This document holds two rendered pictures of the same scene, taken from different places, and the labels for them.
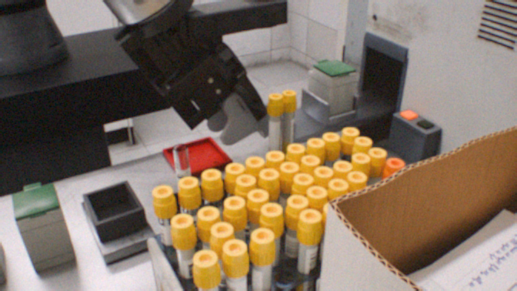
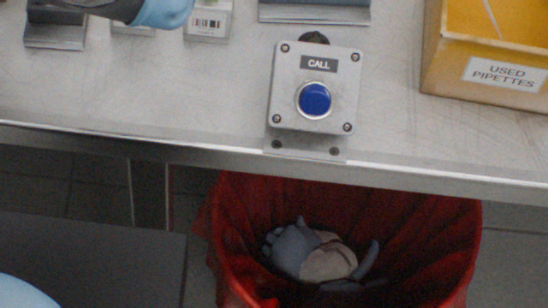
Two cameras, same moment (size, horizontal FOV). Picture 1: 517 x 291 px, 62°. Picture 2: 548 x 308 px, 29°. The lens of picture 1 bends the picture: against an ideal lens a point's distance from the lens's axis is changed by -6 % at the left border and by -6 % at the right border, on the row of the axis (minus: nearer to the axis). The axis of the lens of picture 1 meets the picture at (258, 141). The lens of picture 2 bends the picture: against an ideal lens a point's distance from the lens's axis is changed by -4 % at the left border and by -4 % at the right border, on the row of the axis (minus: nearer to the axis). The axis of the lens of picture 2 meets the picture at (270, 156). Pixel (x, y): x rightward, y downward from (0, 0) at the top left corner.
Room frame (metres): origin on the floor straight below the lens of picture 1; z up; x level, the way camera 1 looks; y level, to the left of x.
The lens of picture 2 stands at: (0.72, 0.55, 1.70)
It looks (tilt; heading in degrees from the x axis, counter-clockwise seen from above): 64 degrees down; 205
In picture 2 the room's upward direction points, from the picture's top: 11 degrees clockwise
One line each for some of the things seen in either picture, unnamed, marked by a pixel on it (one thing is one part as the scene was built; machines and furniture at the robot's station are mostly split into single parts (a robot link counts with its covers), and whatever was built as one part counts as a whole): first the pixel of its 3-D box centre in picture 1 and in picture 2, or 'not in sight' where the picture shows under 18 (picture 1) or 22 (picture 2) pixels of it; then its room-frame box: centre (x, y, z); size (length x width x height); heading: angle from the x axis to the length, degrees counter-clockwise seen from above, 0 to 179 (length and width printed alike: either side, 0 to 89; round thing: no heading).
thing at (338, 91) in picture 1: (330, 91); not in sight; (0.52, -0.09, 0.95); 0.05 x 0.04 x 0.06; 29
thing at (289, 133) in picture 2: not in sight; (315, 68); (0.28, 0.37, 0.92); 0.13 x 0.07 x 0.08; 29
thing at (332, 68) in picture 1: (332, 68); not in sight; (0.52, -0.09, 0.98); 0.05 x 0.04 x 0.01; 29
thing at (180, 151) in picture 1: (185, 192); not in sight; (0.34, 0.07, 0.93); 0.01 x 0.01 x 0.10; 30
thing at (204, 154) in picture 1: (196, 157); not in sight; (0.47, 0.08, 0.88); 0.07 x 0.07 x 0.01; 29
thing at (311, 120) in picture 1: (341, 105); not in sight; (0.53, -0.11, 0.92); 0.21 x 0.07 x 0.05; 119
